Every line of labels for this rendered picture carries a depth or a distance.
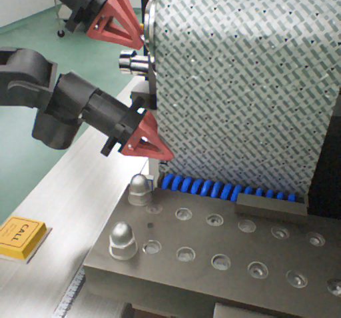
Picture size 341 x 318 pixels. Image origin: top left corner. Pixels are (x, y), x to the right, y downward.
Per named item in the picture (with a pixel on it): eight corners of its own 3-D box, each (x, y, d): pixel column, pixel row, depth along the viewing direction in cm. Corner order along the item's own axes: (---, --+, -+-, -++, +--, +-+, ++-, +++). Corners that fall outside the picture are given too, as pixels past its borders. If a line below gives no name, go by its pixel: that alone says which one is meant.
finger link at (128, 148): (158, 179, 54) (108, 147, 53) (170, 154, 59) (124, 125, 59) (180, 152, 50) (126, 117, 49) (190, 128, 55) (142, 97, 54)
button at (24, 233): (14, 223, 64) (11, 214, 63) (47, 230, 63) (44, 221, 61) (-11, 252, 59) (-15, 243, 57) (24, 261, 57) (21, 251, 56)
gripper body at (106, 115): (109, 161, 51) (66, 134, 50) (132, 127, 59) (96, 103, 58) (126, 132, 47) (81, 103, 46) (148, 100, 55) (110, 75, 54)
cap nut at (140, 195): (132, 188, 53) (130, 165, 50) (155, 192, 52) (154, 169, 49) (124, 204, 50) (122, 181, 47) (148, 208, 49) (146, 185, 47)
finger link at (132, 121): (154, 187, 52) (103, 155, 51) (166, 160, 58) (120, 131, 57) (176, 160, 48) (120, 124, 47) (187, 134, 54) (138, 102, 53)
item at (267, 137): (159, 177, 57) (156, 73, 47) (304, 201, 52) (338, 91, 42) (158, 179, 57) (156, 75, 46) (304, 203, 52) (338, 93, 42)
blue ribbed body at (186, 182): (166, 184, 57) (165, 167, 55) (298, 207, 52) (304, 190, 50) (160, 197, 54) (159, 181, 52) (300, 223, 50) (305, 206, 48)
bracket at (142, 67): (143, 179, 75) (135, 42, 58) (171, 184, 74) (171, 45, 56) (136, 194, 71) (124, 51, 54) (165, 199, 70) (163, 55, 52)
